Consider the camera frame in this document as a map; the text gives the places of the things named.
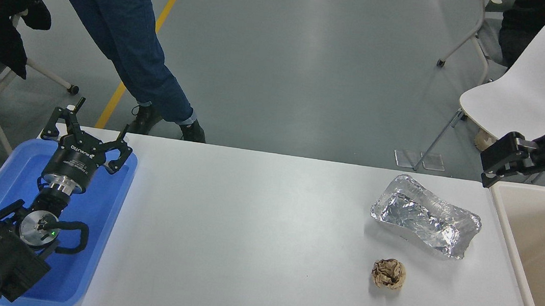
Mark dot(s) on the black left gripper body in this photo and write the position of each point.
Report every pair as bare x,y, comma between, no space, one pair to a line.
74,161

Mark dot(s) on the silver foil tray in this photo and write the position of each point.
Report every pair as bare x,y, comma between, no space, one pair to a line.
424,216

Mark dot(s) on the clear floor plate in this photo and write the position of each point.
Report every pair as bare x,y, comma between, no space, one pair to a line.
405,159
433,161

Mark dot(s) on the blue plastic tray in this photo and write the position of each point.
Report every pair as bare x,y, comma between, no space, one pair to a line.
102,205

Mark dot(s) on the white shell chair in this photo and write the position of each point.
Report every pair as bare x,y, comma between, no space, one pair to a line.
531,85

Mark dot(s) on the standing person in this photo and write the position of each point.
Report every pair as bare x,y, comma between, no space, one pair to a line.
122,28

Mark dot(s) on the white rolling chair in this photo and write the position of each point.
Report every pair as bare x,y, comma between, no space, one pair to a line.
475,37

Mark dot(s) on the crumpled tan paper ball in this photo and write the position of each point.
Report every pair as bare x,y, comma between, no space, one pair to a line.
388,274

